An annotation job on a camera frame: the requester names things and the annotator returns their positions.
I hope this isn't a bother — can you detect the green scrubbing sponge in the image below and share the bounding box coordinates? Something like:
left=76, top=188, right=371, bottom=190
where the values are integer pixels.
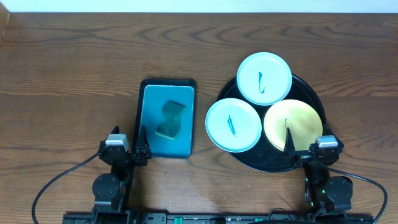
left=155, top=101, right=185, bottom=141

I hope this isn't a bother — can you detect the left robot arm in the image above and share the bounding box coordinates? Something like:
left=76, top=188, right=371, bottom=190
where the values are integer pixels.
left=92, top=126, right=152, bottom=223

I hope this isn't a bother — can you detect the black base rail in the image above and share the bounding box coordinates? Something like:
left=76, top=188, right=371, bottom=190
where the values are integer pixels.
left=62, top=213, right=373, bottom=224

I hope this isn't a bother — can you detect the yellow plate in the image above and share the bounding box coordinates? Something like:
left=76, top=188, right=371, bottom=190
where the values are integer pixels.
left=263, top=100, right=323, bottom=151

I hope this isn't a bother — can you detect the white plate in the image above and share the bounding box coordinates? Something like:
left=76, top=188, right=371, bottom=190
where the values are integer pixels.
left=236, top=52, right=292, bottom=106
left=205, top=98, right=262, bottom=153

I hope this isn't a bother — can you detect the black round serving tray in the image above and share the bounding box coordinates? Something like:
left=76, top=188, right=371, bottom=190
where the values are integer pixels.
left=217, top=74, right=326, bottom=172

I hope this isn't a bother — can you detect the black rectangular water tray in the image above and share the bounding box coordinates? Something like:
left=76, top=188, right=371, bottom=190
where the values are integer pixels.
left=133, top=79, right=196, bottom=159

